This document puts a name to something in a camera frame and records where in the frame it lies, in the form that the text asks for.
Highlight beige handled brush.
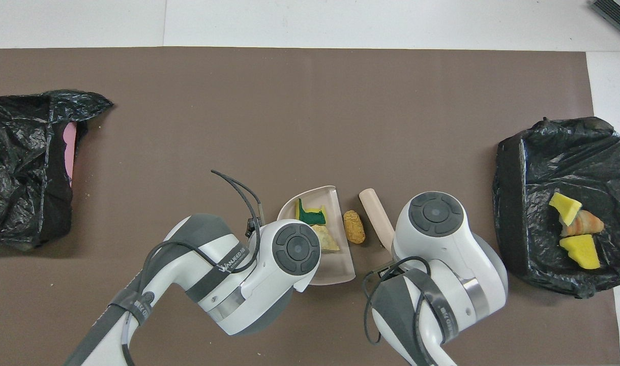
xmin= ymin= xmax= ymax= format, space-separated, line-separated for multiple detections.
xmin=359 ymin=188 xmax=396 ymax=253

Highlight pink bin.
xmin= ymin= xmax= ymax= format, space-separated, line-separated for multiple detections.
xmin=63 ymin=122 xmax=77 ymax=186

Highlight crumpled black trash bag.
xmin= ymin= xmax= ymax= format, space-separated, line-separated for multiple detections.
xmin=0 ymin=90 xmax=114 ymax=251

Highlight orange striped sponge piece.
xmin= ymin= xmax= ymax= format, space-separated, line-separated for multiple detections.
xmin=560 ymin=209 xmax=605 ymax=237

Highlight brown sponge piece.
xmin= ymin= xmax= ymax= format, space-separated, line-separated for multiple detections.
xmin=343 ymin=210 xmax=366 ymax=245

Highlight beige plastic dustpan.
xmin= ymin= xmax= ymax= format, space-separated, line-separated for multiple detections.
xmin=277 ymin=186 xmax=356 ymax=286

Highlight dark ribbed panel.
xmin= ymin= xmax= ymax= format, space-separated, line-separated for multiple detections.
xmin=591 ymin=0 xmax=620 ymax=44

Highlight large yellow sponge piece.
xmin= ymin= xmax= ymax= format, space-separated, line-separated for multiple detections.
xmin=559 ymin=234 xmax=601 ymax=270

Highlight brown table mat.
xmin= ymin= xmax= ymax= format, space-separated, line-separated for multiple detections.
xmin=0 ymin=47 xmax=620 ymax=366

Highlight pale yellow foam chunk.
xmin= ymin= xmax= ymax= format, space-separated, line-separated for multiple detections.
xmin=311 ymin=224 xmax=341 ymax=253

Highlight open bin with black bag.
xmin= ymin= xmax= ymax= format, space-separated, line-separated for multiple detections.
xmin=493 ymin=117 xmax=620 ymax=299

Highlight small yellow sponge piece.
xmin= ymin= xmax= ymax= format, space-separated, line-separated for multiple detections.
xmin=549 ymin=192 xmax=583 ymax=227

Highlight green and yellow sponge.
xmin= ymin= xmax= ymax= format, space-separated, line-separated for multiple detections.
xmin=294 ymin=198 xmax=329 ymax=226

